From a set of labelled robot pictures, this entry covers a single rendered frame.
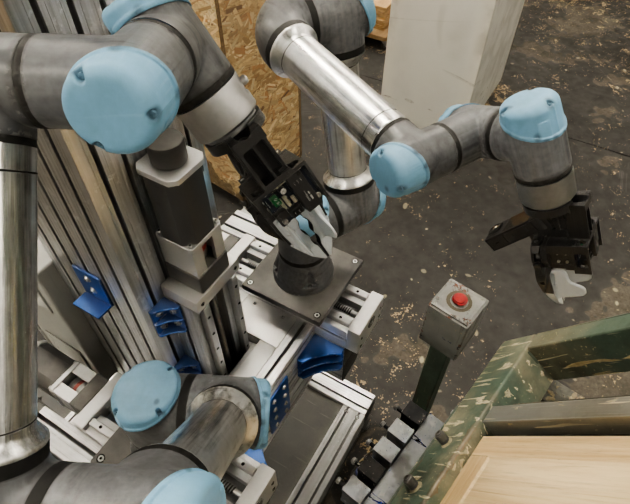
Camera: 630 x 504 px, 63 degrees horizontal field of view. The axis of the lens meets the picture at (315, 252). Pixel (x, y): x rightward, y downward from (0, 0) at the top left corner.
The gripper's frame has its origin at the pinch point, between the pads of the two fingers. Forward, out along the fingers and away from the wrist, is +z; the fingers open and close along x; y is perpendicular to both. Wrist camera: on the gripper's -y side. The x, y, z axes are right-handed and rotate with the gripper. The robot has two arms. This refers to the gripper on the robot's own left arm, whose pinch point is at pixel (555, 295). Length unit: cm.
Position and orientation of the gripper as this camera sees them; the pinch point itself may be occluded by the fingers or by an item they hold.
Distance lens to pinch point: 94.3
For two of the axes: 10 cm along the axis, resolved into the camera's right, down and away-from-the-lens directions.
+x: 5.3, -6.5, 5.5
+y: 7.5, 0.5, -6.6
